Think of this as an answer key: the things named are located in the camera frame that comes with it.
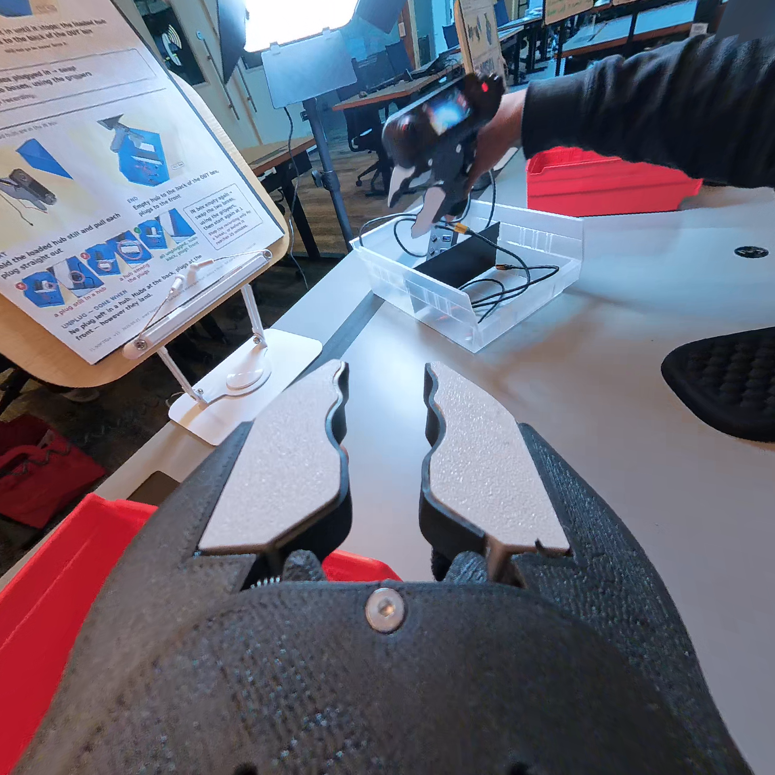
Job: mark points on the black wall poster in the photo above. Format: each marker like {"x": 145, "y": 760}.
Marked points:
{"x": 181, "y": 54}

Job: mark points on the person's right hand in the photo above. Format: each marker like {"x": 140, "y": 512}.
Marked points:
{"x": 499, "y": 139}

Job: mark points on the white board stand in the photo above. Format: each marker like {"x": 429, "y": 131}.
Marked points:
{"x": 272, "y": 363}

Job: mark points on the black bin divider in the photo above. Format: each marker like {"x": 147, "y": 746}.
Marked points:
{"x": 466, "y": 260}

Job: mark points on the black light stand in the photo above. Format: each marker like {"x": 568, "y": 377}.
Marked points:
{"x": 327, "y": 181}

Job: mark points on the clear plastic bin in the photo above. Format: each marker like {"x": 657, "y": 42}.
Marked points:
{"x": 545, "y": 242}

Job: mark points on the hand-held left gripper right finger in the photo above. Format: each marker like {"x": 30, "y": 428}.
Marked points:
{"x": 484, "y": 484}

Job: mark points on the grey light panel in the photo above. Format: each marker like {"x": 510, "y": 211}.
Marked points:
{"x": 309, "y": 72}

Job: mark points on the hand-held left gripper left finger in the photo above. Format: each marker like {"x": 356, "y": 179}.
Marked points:
{"x": 284, "y": 484}

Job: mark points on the wooden background table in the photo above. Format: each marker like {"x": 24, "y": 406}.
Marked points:
{"x": 272, "y": 154}

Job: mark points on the small wooden instruction board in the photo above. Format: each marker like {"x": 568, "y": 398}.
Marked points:
{"x": 478, "y": 36}

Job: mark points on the black desk grommet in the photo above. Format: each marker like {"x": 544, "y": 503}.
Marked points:
{"x": 751, "y": 251}

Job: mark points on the person's right forearm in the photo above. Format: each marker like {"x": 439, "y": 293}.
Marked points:
{"x": 636, "y": 121}

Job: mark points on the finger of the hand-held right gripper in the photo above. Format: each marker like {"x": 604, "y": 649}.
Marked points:
{"x": 431, "y": 212}
{"x": 399, "y": 184}

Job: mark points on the red plastic bin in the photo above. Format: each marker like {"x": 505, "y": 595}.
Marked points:
{"x": 60, "y": 575}
{"x": 593, "y": 187}

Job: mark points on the red bag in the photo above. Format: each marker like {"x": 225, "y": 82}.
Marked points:
{"x": 48, "y": 478}

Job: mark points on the black wrist rest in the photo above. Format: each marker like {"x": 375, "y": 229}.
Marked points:
{"x": 726, "y": 381}

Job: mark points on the softbox light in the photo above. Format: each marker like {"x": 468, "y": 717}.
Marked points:
{"x": 290, "y": 18}

